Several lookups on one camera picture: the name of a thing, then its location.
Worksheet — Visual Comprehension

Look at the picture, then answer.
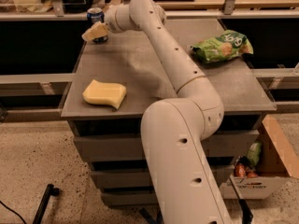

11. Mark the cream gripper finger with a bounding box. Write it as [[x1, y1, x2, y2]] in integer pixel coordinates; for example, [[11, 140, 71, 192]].
[[81, 21, 108, 42]]

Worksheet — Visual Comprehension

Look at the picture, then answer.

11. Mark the blue pepsi can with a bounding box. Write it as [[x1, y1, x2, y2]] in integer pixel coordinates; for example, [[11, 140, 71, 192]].
[[87, 7, 108, 44]]

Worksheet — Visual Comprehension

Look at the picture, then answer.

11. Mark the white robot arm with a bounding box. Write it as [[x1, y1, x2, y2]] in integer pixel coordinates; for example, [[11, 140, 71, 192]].
[[82, 0, 231, 224]]

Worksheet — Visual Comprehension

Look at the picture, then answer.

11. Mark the yellow sponge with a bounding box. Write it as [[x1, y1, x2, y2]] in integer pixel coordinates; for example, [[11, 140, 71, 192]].
[[82, 79, 127, 109]]

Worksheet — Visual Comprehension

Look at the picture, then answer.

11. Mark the grey drawer cabinet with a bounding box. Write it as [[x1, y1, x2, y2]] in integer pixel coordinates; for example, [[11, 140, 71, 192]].
[[62, 31, 275, 192]]

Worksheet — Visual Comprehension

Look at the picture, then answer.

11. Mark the top grey drawer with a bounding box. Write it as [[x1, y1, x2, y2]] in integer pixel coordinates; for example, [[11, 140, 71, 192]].
[[74, 130, 259, 162]]

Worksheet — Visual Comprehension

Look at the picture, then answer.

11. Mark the grey drawer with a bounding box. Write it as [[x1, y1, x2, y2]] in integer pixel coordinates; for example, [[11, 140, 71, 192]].
[[74, 130, 259, 162], [101, 190, 158, 206], [90, 164, 235, 189]]

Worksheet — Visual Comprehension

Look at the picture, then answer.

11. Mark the green chip bag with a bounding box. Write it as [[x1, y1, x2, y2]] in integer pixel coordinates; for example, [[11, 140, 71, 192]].
[[192, 30, 253, 63]]

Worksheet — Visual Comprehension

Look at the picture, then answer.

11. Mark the middle grey drawer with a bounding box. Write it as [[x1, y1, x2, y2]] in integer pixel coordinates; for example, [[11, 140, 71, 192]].
[[90, 164, 235, 189]]

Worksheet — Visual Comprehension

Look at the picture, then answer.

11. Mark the black metal leg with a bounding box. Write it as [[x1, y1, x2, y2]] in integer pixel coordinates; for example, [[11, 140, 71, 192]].
[[33, 184, 60, 224]]

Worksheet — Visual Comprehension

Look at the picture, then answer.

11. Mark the bottom grey drawer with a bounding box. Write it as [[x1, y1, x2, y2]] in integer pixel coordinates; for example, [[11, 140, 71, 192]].
[[101, 190, 158, 206]]

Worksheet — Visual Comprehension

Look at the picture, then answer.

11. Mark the green snack bag in box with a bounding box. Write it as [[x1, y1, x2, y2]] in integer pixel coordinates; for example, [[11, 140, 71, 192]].
[[247, 141, 263, 167]]

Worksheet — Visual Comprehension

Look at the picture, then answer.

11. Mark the cardboard box with snacks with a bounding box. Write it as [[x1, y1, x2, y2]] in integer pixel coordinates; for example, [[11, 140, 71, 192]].
[[234, 115, 299, 200]]

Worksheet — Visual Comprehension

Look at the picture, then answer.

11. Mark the black tool handle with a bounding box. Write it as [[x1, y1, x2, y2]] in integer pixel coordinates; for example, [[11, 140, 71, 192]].
[[233, 185, 253, 224]]

